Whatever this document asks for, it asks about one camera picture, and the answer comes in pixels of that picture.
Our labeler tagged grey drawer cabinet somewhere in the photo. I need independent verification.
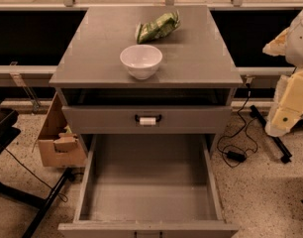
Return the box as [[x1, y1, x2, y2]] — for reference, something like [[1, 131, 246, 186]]
[[50, 6, 242, 150]]

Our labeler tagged black floor cable left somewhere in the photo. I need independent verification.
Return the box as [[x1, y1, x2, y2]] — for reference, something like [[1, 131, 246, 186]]
[[4, 148, 69, 203]]

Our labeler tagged cardboard box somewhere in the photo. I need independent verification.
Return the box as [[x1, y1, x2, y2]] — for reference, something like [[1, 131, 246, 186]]
[[38, 95, 87, 168]]

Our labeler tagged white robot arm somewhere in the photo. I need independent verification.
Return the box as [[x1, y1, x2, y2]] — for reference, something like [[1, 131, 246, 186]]
[[262, 9, 303, 137]]

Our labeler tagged grey drawer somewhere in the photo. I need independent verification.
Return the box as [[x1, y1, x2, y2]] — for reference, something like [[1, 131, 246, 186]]
[[62, 106, 231, 134], [58, 134, 239, 238]]

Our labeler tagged green snack bag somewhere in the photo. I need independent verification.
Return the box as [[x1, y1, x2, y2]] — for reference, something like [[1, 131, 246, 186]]
[[135, 11, 180, 45]]

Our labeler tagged black metal stand leg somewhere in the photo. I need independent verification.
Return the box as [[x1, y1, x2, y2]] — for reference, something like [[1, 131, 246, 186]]
[[250, 104, 293, 165]]

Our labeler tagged white ceramic bowl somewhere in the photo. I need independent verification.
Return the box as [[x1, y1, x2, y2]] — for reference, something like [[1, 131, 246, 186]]
[[120, 45, 162, 80]]

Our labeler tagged black table frame left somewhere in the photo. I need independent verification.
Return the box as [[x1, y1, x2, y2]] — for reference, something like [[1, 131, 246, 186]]
[[0, 108, 74, 238]]

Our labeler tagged grey top drawer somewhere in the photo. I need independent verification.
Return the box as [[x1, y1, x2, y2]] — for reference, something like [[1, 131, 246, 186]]
[[62, 106, 231, 134]]

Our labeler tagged black power adapter with cable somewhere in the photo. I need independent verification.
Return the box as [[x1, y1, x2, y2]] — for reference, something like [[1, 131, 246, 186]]
[[217, 83, 258, 169]]

